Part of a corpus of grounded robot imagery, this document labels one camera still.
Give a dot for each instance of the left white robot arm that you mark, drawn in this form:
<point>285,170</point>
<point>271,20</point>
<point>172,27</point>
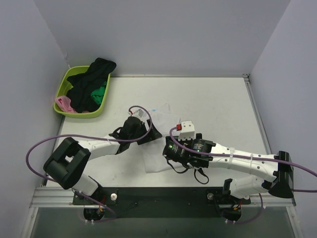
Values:
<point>67,163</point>

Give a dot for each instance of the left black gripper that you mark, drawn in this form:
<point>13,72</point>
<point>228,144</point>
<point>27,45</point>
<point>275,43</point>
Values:
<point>146,131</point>

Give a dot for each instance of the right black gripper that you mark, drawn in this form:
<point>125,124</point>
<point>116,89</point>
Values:
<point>167,150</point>

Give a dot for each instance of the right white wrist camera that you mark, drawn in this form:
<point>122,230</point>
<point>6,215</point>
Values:
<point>186,130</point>

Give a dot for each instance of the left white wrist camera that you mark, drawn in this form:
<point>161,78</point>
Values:
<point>138,114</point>

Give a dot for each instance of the pink t shirt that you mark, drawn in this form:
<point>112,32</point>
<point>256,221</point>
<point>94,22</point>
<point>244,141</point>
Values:
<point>63,105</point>

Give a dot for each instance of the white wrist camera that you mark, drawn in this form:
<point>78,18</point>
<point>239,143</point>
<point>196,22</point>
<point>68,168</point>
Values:
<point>138,114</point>
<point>186,130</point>

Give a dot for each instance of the white t shirt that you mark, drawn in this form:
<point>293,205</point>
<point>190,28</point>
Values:
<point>163,120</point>

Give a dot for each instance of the black t shirt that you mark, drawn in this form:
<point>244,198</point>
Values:
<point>85,83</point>

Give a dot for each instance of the lime green plastic basket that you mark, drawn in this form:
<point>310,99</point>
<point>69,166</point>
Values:
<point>65,86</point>

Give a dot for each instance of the green t shirt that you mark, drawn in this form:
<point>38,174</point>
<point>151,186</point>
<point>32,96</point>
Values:
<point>98,94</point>

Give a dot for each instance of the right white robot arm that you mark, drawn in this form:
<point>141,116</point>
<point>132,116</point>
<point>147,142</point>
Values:
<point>274,176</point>

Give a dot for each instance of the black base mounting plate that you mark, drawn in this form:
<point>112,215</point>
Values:
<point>166,202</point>

